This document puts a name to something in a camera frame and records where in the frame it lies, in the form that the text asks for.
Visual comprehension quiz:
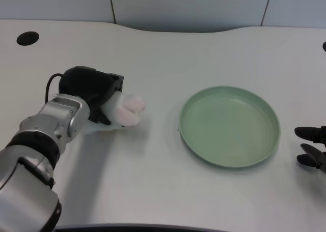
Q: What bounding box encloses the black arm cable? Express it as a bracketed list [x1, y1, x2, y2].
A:
[45, 73, 64, 104]

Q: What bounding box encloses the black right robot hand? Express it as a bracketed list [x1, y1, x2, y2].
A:
[294, 126, 326, 176]

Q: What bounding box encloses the white rabbit plush doll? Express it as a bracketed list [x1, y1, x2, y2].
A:
[83, 93, 147, 135]

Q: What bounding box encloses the green round plate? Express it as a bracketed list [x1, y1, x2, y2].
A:
[178, 85, 281, 168]

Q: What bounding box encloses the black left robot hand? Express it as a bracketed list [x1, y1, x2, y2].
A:
[58, 66, 125, 126]

